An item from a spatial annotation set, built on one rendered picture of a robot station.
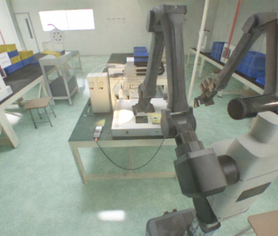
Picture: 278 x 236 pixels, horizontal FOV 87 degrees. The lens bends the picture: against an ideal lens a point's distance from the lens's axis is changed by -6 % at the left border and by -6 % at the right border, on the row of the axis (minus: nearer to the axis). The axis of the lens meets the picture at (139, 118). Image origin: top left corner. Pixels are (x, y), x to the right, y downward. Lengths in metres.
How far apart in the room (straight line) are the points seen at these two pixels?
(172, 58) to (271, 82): 0.46
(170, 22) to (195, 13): 8.62
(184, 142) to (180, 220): 1.25
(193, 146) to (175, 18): 0.38
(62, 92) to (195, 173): 3.77
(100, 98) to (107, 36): 6.99
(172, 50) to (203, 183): 0.39
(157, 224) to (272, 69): 1.40
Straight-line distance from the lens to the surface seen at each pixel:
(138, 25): 8.63
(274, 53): 0.82
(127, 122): 1.60
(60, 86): 3.95
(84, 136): 1.67
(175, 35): 0.53
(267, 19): 0.84
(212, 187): 0.45
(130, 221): 1.91
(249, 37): 0.90
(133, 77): 1.59
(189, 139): 0.49
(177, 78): 0.51
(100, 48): 8.88
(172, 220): 1.66
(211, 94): 1.09
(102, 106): 1.95
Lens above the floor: 1.78
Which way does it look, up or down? 34 degrees down
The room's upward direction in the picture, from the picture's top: straight up
